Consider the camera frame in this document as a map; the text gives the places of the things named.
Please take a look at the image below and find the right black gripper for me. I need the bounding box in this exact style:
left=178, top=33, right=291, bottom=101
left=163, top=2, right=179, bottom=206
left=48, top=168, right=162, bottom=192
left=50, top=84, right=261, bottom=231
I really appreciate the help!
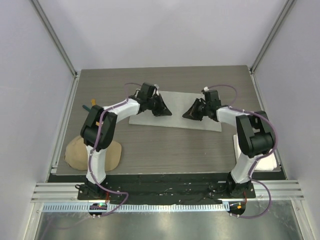
left=183, top=98, right=210, bottom=121

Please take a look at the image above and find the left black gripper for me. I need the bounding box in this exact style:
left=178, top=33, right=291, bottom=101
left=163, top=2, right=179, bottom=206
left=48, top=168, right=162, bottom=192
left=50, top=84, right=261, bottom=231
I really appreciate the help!
left=146, top=93, right=172, bottom=117

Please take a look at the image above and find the grey cloth napkin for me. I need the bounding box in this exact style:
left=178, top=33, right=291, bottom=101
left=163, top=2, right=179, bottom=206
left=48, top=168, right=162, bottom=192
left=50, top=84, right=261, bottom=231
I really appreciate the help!
left=128, top=91, right=222, bottom=132

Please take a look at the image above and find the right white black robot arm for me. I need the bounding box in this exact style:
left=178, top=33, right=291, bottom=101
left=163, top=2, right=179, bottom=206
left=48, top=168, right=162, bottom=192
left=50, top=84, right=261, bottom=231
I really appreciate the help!
left=182, top=98, right=277, bottom=198

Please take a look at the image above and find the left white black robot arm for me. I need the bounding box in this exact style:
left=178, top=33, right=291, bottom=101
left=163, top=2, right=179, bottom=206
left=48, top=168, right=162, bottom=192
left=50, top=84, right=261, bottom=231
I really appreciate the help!
left=78, top=92, right=172, bottom=200

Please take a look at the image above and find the white folded towel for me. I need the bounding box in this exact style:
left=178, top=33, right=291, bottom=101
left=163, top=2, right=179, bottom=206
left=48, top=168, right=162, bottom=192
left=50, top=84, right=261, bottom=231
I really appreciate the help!
left=233, top=134, right=278, bottom=172

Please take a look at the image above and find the beige cap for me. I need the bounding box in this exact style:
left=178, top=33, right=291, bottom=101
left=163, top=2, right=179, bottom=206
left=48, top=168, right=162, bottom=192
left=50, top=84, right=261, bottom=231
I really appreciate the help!
left=64, top=135, right=122, bottom=172

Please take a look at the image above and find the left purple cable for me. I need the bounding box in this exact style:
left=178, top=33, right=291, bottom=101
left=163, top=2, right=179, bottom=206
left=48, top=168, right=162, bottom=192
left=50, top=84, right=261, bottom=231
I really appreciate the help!
left=88, top=82, right=141, bottom=217

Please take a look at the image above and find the purple cable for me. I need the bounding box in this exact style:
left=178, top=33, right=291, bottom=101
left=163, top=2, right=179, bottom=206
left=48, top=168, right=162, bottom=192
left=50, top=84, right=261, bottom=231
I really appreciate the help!
left=207, top=83, right=280, bottom=220
left=88, top=82, right=141, bottom=217

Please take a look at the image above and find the green handled gold utensil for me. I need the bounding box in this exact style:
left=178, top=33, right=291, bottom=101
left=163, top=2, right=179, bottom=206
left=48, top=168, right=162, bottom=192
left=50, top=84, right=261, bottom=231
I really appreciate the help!
left=82, top=105, right=91, bottom=111

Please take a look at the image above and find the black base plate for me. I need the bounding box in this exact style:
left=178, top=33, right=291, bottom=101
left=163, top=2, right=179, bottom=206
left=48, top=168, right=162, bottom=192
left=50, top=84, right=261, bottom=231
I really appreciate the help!
left=75, top=173, right=256, bottom=206

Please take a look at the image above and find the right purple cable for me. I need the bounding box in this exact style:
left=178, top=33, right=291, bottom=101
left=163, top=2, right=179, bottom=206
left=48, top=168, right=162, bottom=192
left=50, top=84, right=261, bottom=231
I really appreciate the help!
left=207, top=83, right=280, bottom=220

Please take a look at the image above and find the white slotted cable duct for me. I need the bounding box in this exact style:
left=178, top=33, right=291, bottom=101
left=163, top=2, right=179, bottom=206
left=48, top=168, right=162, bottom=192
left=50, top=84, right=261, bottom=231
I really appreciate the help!
left=42, top=202, right=230, bottom=213

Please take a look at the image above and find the right aluminium frame post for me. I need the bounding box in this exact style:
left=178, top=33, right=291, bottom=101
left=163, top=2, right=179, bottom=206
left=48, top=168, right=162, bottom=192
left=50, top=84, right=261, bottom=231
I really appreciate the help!
left=249, top=0, right=297, bottom=74

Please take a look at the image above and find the aluminium frame post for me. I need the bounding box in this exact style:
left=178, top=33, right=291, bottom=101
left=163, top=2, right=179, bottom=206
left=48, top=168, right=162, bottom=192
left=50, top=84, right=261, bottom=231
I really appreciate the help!
left=249, top=0, right=297, bottom=74
left=29, top=0, right=78, bottom=78

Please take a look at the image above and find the left aluminium frame post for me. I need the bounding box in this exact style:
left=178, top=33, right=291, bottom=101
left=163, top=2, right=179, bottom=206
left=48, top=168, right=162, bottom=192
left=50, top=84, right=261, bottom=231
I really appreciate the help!
left=29, top=0, right=78, bottom=78

